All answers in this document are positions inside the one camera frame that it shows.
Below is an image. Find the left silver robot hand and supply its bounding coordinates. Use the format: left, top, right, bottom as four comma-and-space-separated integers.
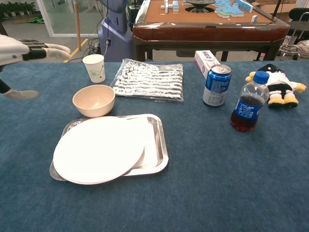
0, 34, 71, 101

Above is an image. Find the beige bowl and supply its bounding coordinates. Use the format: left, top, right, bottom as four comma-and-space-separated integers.
72, 84, 116, 118

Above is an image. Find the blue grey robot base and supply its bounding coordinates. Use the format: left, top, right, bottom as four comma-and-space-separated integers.
98, 0, 135, 63

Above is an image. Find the silver metal tray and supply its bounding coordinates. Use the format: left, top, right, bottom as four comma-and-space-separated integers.
49, 114, 169, 182

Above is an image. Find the black desk leg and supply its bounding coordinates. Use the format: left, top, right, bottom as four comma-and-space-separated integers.
0, 19, 9, 37

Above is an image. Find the green object on floor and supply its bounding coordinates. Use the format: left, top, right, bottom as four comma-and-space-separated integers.
28, 15, 45, 25

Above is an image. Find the row of potted plants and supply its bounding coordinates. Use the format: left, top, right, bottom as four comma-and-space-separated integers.
0, 1, 37, 17

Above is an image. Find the wooden pole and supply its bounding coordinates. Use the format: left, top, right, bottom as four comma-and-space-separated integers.
73, 0, 82, 51

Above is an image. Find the white paper cup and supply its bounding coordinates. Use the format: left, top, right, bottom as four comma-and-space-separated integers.
82, 54, 106, 84

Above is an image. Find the white round plate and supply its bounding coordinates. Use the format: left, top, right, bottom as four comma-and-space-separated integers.
52, 116, 145, 186

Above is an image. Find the striped cloth in plastic bag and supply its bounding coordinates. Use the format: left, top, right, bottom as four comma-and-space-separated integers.
110, 58, 184, 102

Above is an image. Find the white blue mahjong tile stack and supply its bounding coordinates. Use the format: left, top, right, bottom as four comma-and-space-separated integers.
160, 0, 181, 13

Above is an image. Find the white toothpaste box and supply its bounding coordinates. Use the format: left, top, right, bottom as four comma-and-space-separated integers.
194, 50, 222, 80

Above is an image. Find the brown mahjong table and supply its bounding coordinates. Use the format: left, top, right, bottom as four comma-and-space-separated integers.
132, 0, 291, 62

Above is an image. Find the blue soda can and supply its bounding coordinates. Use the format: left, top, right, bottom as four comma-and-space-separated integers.
202, 64, 232, 107

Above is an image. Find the blue mahjong tile cluster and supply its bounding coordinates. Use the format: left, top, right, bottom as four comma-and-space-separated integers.
214, 0, 254, 19

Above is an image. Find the blue table cloth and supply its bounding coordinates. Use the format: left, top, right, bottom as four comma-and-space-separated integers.
0, 60, 309, 232

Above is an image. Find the cola bottle blue cap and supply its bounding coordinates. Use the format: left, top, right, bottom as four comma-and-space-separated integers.
230, 71, 270, 132

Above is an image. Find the black tripod stand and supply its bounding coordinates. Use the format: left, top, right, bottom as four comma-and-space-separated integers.
272, 0, 282, 18

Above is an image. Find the black white plush penguin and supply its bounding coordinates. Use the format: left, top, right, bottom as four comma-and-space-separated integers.
245, 63, 307, 109

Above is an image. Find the chrome black swivel chair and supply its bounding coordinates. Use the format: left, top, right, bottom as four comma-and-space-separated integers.
280, 8, 309, 60

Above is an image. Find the glass partition white frame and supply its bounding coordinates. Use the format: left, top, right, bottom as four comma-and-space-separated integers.
36, 0, 102, 38

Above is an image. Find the floor cable bundle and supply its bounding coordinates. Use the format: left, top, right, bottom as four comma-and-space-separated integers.
88, 37, 102, 55

